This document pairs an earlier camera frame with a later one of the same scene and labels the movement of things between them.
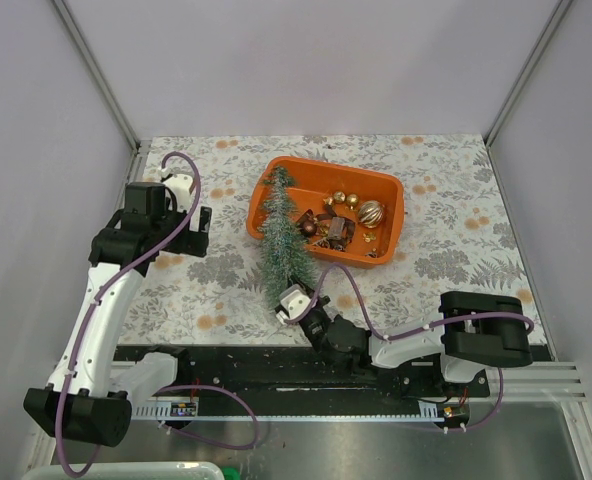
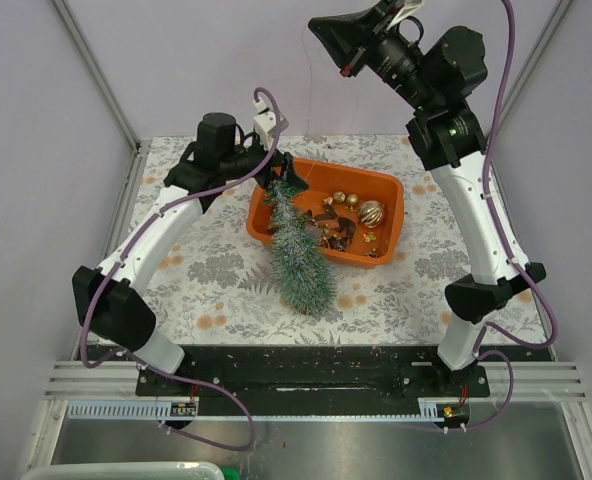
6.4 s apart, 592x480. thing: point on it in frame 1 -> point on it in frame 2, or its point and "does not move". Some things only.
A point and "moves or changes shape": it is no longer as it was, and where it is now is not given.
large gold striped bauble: x=371 y=213 does not move
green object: x=231 y=472 does not move
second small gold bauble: x=352 y=200 does not move
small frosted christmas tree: x=286 y=254 moves or changes shape
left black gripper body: x=191 y=235 -> x=277 y=166
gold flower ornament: x=369 y=236 does not move
